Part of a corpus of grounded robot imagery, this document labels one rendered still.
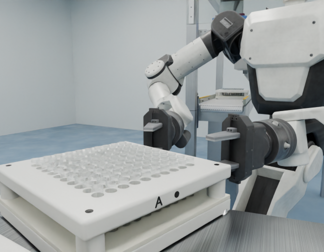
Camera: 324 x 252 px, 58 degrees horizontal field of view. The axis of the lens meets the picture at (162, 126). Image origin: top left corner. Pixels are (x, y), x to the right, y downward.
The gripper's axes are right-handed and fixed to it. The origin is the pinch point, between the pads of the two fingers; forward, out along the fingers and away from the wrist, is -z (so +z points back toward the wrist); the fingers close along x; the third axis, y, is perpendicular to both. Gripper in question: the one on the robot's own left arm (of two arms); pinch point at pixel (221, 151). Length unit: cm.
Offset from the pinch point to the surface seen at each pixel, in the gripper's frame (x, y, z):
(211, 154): 37, 98, 105
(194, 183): 0.4, -7.7, -14.0
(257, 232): 7.1, -12.6, -7.2
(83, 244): 2.5, -8.9, -29.0
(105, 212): -0.1, -9.2, -26.9
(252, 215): 7.1, -9.4, -3.8
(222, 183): 2.4, -6.4, -7.0
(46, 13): -151, 621, 163
